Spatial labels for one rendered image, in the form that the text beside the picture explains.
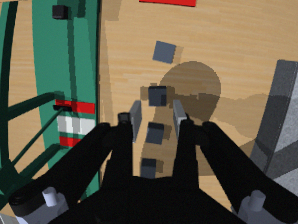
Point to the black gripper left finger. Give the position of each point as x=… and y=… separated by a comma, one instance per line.
x=61, y=187

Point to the red square plate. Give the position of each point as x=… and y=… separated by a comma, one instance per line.
x=189, y=3

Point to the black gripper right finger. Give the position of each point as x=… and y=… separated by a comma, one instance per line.
x=263, y=201

